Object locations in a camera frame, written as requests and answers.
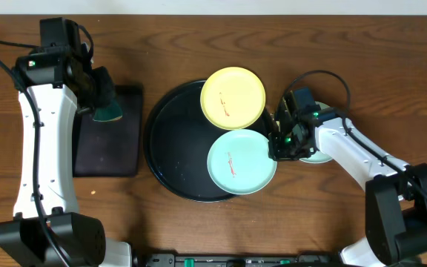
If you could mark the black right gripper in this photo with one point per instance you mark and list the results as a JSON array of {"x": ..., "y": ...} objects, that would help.
[{"x": 276, "y": 151}]

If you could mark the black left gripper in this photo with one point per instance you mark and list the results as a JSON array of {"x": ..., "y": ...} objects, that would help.
[{"x": 97, "y": 87}]

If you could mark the green yellow sponge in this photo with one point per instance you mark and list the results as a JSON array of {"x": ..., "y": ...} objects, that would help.
[{"x": 112, "y": 112}]

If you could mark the light green plate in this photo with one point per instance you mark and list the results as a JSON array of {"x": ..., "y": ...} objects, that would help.
[
  {"x": 238, "y": 162},
  {"x": 316, "y": 157}
]

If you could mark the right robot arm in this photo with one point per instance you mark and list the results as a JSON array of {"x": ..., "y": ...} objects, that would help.
[{"x": 395, "y": 192}]

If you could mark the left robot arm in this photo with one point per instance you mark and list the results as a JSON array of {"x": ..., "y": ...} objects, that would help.
[{"x": 56, "y": 81}]

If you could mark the rectangular black tray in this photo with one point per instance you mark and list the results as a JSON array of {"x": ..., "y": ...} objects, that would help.
[{"x": 110, "y": 149}]

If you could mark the round black tray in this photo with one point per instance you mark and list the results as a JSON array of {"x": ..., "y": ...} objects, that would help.
[{"x": 177, "y": 140}]

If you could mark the yellow plate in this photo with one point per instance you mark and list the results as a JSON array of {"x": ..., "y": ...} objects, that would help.
[{"x": 232, "y": 98}]

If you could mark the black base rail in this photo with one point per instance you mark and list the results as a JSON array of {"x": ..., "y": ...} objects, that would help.
[{"x": 172, "y": 260}]

